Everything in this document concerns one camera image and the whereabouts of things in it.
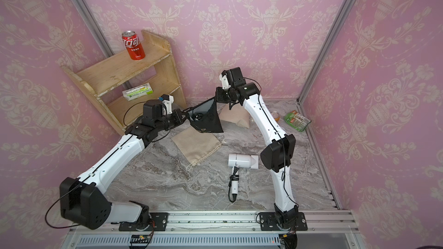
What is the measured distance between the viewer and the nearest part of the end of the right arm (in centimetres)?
61

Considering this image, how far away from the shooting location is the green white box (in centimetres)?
91

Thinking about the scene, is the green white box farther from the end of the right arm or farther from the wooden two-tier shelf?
the end of the right arm

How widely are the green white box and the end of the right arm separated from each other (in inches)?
17.0
